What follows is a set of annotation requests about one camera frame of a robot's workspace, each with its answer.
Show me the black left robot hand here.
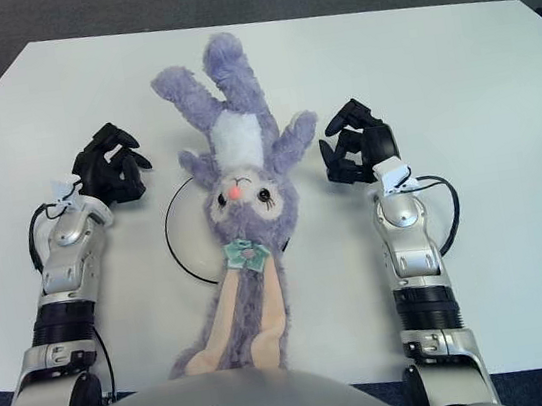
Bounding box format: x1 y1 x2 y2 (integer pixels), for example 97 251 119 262
65 118 158 211

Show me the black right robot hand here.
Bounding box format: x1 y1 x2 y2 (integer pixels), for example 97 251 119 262
313 92 405 190

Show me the purple plush bunny doll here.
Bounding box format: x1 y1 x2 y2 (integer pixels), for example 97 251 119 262
122 22 350 384

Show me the white plate black rim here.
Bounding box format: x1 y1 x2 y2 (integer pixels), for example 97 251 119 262
157 164 297 291

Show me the white wrist sensor box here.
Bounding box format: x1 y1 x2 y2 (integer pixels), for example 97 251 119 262
48 174 86 212
370 153 420 198

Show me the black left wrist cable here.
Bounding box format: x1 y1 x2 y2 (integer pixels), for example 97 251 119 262
22 199 89 273

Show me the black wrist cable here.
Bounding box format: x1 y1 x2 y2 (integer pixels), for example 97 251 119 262
22 199 89 273
413 170 469 258

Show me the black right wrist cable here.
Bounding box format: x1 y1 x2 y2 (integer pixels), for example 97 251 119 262
413 170 469 258

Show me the thin black elbow cable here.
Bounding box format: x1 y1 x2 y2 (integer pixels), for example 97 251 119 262
91 326 119 404

